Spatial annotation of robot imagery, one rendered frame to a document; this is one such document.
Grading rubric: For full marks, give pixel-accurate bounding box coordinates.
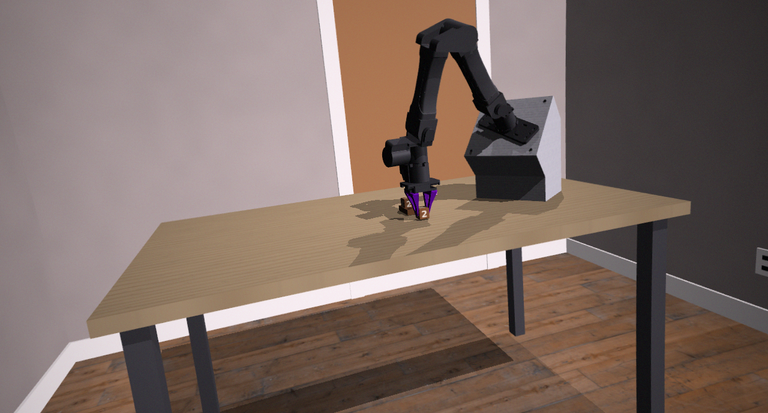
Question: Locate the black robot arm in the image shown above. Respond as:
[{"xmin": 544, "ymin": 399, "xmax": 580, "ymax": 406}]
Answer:
[{"xmin": 382, "ymin": 19, "xmax": 539, "ymax": 183}]

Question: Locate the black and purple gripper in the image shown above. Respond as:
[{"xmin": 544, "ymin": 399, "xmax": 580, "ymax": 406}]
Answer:
[{"xmin": 400, "ymin": 162, "xmax": 440, "ymax": 216}]

